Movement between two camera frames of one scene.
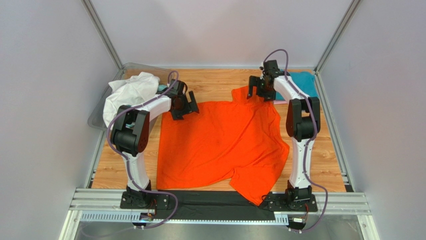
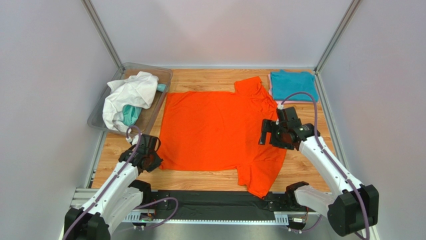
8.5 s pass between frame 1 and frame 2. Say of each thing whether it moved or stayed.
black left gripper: moved
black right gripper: moved
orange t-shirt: moved
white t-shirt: stayed
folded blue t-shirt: stayed
